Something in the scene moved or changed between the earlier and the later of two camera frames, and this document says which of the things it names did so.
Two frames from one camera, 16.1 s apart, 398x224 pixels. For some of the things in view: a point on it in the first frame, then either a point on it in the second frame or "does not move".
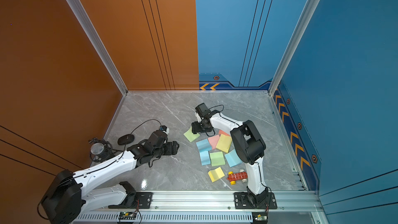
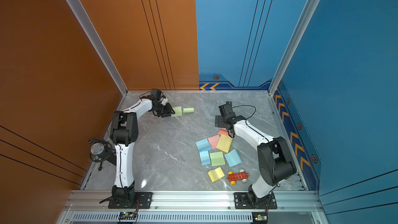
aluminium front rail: (298, 207) does not move
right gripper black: (195, 128) -> (218, 123)
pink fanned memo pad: (222, 132) does not move
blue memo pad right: (232, 158) does not move
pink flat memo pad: (213, 141) does not move
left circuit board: (127, 215) does not move
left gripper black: (170, 151) -> (168, 111)
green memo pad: (190, 136) -> (178, 111)
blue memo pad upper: (203, 145) does not move
